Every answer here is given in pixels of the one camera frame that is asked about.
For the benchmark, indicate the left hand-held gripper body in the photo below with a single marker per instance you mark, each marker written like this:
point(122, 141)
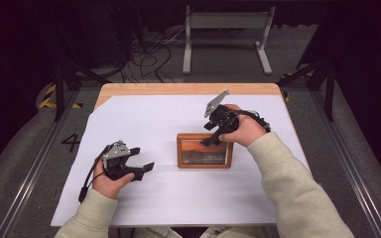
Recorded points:
point(117, 152)

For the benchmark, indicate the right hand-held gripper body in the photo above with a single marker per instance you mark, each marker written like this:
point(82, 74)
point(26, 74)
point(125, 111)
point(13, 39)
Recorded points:
point(223, 120)

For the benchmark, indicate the wooden picture frame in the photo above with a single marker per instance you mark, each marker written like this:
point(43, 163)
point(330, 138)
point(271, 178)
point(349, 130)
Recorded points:
point(195, 155)

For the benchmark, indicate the person's right hand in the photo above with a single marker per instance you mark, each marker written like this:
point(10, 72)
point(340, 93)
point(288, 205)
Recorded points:
point(248, 130)

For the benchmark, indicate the person's left hand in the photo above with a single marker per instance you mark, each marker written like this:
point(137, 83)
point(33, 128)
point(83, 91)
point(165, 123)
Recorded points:
point(109, 186)

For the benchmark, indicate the white table mat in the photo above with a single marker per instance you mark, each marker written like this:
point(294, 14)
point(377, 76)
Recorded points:
point(152, 122)

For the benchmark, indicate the person's left leg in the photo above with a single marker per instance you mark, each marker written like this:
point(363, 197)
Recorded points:
point(158, 233)

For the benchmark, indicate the person's leg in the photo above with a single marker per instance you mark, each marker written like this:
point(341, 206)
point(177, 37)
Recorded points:
point(234, 233)
point(158, 233)

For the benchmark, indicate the person's right leg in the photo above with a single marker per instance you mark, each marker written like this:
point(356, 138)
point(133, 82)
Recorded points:
point(234, 233)

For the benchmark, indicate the grey metal stand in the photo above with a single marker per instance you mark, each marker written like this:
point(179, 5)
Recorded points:
point(228, 20)

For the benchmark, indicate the aluminium floor rail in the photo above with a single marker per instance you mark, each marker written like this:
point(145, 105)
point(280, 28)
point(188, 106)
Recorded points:
point(350, 155)
point(36, 165)

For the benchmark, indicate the black metal frame stand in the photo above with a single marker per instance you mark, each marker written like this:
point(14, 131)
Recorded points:
point(329, 92)
point(59, 89)

